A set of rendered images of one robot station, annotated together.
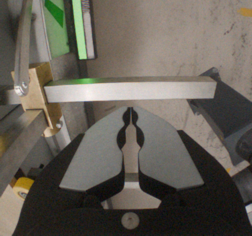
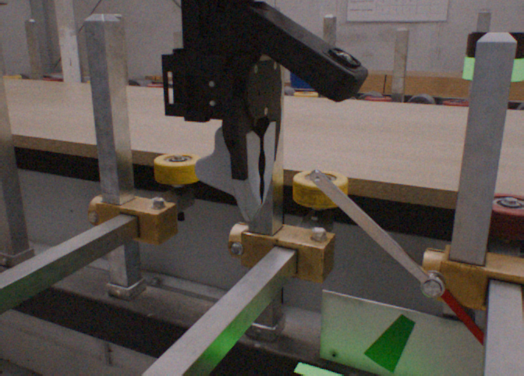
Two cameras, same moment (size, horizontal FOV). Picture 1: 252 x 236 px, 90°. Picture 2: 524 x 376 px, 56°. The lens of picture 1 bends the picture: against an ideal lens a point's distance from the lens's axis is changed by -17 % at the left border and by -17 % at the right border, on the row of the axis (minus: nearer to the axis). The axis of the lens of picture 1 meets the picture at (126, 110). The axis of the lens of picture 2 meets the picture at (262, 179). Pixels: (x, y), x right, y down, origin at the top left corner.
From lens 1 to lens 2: 0.40 m
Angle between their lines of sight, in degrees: 60
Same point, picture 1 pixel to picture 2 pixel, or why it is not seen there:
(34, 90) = (299, 239)
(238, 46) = not seen: outside the picture
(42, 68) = (318, 263)
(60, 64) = (306, 338)
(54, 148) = (163, 280)
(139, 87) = (230, 312)
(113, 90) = (245, 292)
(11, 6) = not seen: hidden behind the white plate
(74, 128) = (186, 304)
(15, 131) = (276, 186)
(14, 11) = not seen: hidden behind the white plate
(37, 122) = (265, 215)
